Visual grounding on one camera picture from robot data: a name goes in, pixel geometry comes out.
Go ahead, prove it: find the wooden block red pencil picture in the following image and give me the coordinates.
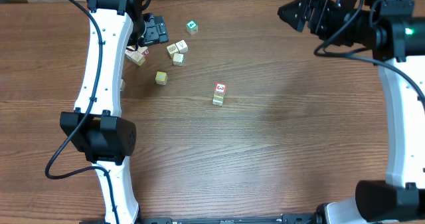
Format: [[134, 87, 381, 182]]
[[212, 97, 223, 106]]

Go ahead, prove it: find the red number three block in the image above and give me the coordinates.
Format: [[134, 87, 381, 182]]
[[214, 82, 227, 97]]

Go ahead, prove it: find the wooden block brown picture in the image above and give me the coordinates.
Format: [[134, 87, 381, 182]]
[[167, 44, 179, 59]]

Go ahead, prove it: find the wooden block ball picture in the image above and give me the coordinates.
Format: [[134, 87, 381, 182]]
[[125, 50, 133, 60]]

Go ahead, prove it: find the wooden block triangle picture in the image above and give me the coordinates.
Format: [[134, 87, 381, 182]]
[[175, 40, 189, 54]]

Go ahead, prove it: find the wooden block green picture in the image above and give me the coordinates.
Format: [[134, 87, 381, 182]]
[[173, 53, 185, 66]]

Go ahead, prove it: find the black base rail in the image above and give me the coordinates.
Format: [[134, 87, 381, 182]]
[[136, 213, 327, 224]]

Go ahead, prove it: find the yellow top wooden block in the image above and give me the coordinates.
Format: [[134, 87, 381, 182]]
[[155, 71, 168, 85]]

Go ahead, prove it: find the green number four block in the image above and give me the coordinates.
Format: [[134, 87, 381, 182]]
[[186, 20, 199, 35]]

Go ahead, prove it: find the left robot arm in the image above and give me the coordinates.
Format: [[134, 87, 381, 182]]
[[45, 0, 169, 223]]

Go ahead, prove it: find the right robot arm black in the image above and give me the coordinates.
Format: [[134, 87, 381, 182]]
[[278, 0, 424, 223]]

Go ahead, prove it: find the wooden block teal side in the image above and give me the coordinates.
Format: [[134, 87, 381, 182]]
[[120, 79, 126, 92]]

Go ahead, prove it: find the wooden block red side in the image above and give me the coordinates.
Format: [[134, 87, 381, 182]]
[[137, 47, 149, 56]]

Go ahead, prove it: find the yellow wooden block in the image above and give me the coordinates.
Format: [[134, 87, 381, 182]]
[[131, 52, 145, 66], [155, 71, 168, 85]]

